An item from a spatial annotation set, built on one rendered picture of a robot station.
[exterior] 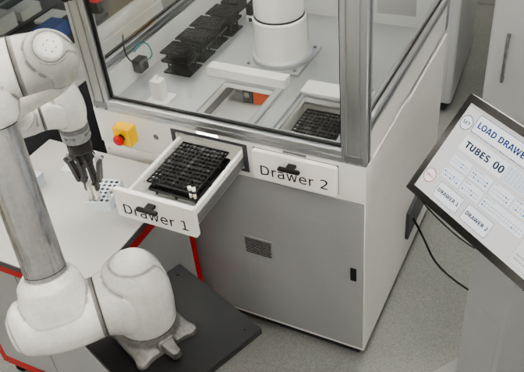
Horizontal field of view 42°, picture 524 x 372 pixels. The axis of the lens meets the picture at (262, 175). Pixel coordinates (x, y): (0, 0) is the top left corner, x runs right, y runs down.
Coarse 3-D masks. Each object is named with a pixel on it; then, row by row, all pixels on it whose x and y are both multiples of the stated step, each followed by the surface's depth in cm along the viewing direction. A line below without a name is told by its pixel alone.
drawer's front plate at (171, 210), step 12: (120, 192) 206; (132, 192) 204; (120, 204) 210; (132, 204) 207; (144, 204) 204; (156, 204) 201; (168, 204) 199; (180, 204) 198; (132, 216) 211; (144, 216) 208; (156, 216) 205; (168, 216) 202; (180, 216) 200; (192, 216) 197; (168, 228) 206; (180, 228) 203; (192, 228) 200
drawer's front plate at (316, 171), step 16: (256, 160) 218; (272, 160) 214; (288, 160) 211; (304, 160) 210; (256, 176) 222; (304, 176) 212; (320, 176) 209; (336, 176) 207; (320, 192) 213; (336, 192) 210
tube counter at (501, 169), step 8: (496, 160) 171; (504, 160) 170; (496, 168) 171; (504, 168) 169; (512, 168) 168; (496, 176) 170; (504, 176) 169; (512, 176) 167; (520, 176) 165; (512, 184) 166; (520, 184) 165; (520, 192) 164
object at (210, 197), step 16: (176, 144) 230; (208, 144) 228; (224, 144) 225; (160, 160) 222; (240, 160) 221; (144, 176) 216; (224, 176) 213; (144, 192) 218; (208, 192) 207; (208, 208) 208
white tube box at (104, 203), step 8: (104, 184) 231; (112, 184) 230; (120, 184) 231; (104, 192) 227; (112, 192) 227; (88, 200) 224; (104, 200) 223; (112, 200) 225; (88, 208) 225; (96, 208) 225; (104, 208) 224; (112, 208) 225
